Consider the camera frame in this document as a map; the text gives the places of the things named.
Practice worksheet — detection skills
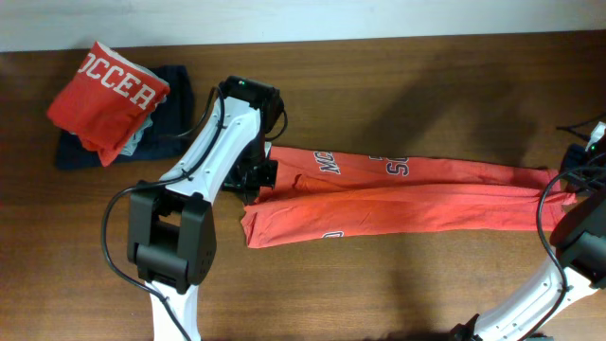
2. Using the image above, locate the orange t-shirt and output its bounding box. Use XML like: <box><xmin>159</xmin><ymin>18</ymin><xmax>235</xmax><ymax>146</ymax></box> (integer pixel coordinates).
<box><xmin>241</xmin><ymin>147</ymin><xmax>557</xmax><ymax>248</ymax></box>

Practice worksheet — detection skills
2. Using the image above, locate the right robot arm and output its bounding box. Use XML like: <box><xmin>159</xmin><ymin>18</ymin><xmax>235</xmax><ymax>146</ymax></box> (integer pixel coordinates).
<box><xmin>447</xmin><ymin>138</ymin><xmax>605</xmax><ymax>341</ymax></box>

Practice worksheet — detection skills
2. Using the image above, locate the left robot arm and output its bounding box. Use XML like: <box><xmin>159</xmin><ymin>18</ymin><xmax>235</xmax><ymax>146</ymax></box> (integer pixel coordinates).
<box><xmin>127</xmin><ymin>76</ymin><xmax>285</xmax><ymax>340</ymax></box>

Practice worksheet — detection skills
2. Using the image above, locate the folded navy garment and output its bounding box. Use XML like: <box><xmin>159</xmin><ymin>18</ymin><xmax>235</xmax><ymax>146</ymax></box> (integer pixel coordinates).
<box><xmin>54</xmin><ymin>65</ymin><xmax>195</xmax><ymax>171</ymax></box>

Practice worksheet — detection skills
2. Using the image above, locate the folded red soccer shirt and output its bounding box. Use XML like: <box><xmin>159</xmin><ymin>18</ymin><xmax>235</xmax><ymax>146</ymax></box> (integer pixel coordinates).
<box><xmin>46</xmin><ymin>42</ymin><xmax>170</xmax><ymax>167</ymax></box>

